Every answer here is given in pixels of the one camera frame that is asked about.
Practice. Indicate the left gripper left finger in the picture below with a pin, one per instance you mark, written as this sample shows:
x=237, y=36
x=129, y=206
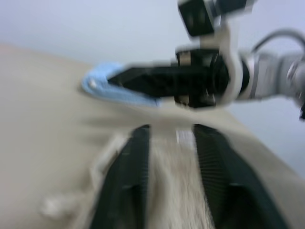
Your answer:
x=126, y=190

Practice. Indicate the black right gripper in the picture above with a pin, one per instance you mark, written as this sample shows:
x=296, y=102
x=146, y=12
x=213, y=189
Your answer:
x=202, y=78

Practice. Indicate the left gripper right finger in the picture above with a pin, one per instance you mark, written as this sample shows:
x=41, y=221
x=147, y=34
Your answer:
x=233, y=190

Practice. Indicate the beige towel with white trim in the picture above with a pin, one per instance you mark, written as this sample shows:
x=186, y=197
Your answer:
x=174, y=186

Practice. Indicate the folded blue towel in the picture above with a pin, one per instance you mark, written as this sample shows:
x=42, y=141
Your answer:
x=95, y=77

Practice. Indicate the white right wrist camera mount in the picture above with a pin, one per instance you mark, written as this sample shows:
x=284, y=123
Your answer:
x=232, y=64

